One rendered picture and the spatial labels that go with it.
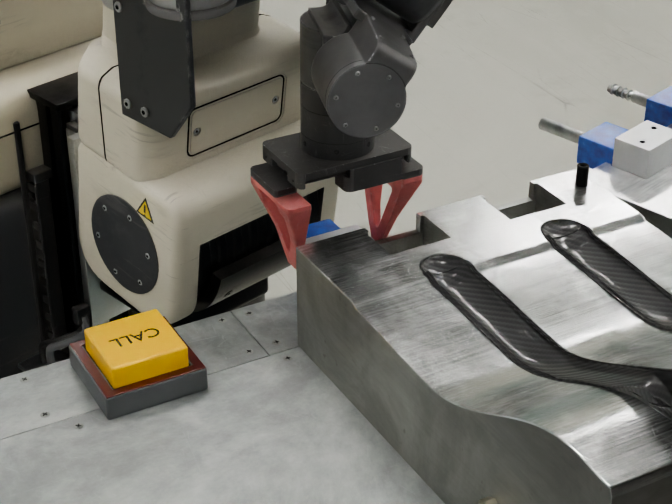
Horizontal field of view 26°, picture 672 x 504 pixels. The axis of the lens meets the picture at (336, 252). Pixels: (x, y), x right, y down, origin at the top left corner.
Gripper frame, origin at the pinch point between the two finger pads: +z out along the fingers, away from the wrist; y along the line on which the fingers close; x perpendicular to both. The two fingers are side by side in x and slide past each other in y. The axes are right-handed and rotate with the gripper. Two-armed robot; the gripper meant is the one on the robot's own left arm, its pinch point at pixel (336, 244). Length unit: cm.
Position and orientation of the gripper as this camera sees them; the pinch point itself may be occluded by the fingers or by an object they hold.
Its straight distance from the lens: 118.2
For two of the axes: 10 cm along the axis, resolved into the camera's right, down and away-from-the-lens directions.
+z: -0.1, 8.6, 5.1
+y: 8.7, -2.4, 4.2
